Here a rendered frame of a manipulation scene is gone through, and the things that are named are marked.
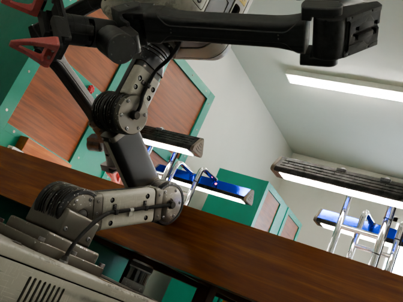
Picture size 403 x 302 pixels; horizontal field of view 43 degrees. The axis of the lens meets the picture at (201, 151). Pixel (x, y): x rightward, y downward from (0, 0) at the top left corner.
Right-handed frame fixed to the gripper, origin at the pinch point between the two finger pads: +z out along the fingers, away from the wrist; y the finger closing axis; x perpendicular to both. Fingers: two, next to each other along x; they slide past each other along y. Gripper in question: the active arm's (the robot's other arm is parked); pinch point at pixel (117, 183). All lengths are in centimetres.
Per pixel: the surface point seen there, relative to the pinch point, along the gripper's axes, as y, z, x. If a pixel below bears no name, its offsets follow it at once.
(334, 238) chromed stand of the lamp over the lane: -89, 9, -17
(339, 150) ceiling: 83, 201, -456
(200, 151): -29.6, -11.9, -20.4
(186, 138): -22.9, -16.2, -21.0
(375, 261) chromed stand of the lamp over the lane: -104, 11, -14
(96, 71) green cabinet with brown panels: 49, -31, -43
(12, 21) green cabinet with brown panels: 75, -60, -19
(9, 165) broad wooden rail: 28.8, -15.0, 28.4
